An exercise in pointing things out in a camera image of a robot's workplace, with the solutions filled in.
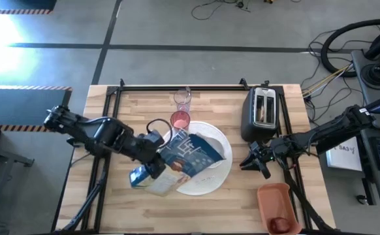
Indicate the red apple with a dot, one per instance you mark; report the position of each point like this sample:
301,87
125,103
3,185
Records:
279,225

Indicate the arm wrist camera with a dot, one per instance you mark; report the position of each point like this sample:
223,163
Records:
152,139
256,148

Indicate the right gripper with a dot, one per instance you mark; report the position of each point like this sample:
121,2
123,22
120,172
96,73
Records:
274,150

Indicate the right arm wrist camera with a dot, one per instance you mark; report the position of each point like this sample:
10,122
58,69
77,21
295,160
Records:
256,148

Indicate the grey side desk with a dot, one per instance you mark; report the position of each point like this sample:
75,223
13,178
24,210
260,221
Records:
359,85

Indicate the blue and yellow cereal box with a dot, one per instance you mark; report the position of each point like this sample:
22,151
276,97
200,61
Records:
190,153

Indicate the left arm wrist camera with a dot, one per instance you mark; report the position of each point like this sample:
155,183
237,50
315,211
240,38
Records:
152,139

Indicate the black hazard-edged floor mat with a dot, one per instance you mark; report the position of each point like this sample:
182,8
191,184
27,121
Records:
20,107

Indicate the white paper sheet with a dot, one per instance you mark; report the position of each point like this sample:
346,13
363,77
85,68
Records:
343,156

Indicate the orange plastic tray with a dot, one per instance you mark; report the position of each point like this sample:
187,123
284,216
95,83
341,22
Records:
275,202

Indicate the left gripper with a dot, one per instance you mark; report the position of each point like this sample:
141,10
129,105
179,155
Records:
147,154

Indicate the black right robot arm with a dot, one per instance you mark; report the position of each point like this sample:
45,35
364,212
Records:
327,132

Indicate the clear plastic tumbler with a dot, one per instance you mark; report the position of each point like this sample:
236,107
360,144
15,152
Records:
181,98

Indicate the black two-slot toaster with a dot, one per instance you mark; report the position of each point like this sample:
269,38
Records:
248,124

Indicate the pink faceted plastic tumbler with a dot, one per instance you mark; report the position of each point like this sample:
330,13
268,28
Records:
180,121

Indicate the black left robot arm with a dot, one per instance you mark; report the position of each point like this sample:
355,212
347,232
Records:
108,137

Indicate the white woven round placemat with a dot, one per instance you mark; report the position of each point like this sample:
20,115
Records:
209,182

